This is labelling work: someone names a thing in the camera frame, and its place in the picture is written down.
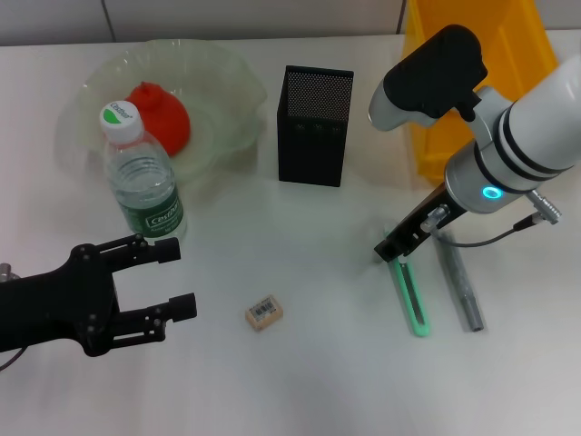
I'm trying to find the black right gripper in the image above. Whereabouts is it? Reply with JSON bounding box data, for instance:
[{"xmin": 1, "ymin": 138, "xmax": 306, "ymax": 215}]
[{"xmin": 373, "ymin": 183, "xmax": 464, "ymax": 264}]

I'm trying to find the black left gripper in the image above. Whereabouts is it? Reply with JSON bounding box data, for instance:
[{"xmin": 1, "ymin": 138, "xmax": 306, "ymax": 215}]
[{"xmin": 0, "ymin": 234, "xmax": 198, "ymax": 358}]

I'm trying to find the grey pen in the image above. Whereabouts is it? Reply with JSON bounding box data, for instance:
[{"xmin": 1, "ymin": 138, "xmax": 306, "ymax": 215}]
[{"xmin": 433, "ymin": 229, "xmax": 487, "ymax": 333}]

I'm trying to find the green utility knife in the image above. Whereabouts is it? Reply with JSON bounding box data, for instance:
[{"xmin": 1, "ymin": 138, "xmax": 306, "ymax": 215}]
[{"xmin": 383, "ymin": 226, "xmax": 431, "ymax": 340}]

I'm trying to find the clear green-label water bottle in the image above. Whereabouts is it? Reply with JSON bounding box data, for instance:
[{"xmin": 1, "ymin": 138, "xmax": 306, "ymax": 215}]
[{"xmin": 99, "ymin": 99, "xmax": 189, "ymax": 242}]

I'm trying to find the beige barcode eraser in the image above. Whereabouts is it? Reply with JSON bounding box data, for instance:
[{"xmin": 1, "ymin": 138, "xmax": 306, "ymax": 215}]
[{"xmin": 244, "ymin": 293, "xmax": 287, "ymax": 332}]

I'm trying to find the black mesh pen holder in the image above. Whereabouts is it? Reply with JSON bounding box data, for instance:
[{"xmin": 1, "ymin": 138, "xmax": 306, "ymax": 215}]
[{"xmin": 276, "ymin": 64, "xmax": 355, "ymax": 188}]

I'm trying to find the red-orange fruit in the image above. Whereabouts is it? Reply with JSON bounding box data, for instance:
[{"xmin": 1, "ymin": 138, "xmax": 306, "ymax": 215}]
[{"xmin": 124, "ymin": 81, "xmax": 192, "ymax": 158}]

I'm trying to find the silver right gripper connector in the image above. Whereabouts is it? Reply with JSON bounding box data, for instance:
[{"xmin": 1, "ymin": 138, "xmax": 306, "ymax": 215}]
[{"xmin": 420, "ymin": 204, "xmax": 451, "ymax": 233}]

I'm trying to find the clear glass wavy bowl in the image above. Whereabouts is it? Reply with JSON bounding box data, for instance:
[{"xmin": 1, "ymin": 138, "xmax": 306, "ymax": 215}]
[{"xmin": 56, "ymin": 39, "xmax": 269, "ymax": 187}]

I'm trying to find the yellow plastic bin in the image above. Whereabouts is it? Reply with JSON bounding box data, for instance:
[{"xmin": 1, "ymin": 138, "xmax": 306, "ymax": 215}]
[{"xmin": 401, "ymin": 0, "xmax": 559, "ymax": 185}]

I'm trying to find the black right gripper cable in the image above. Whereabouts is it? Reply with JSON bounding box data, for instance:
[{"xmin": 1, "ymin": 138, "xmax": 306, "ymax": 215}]
[{"xmin": 433, "ymin": 212, "xmax": 544, "ymax": 249}]

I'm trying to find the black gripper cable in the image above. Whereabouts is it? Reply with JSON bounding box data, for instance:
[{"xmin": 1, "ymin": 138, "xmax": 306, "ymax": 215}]
[
  {"xmin": 0, "ymin": 347, "xmax": 24, "ymax": 372},
  {"xmin": 433, "ymin": 212, "xmax": 544, "ymax": 249}
]

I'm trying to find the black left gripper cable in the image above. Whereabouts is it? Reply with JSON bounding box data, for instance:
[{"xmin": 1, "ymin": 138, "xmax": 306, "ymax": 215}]
[{"xmin": 0, "ymin": 347, "xmax": 24, "ymax": 372}]

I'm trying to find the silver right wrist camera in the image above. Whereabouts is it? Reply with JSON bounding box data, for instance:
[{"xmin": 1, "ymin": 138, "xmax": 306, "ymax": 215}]
[{"xmin": 367, "ymin": 25, "xmax": 490, "ymax": 134}]

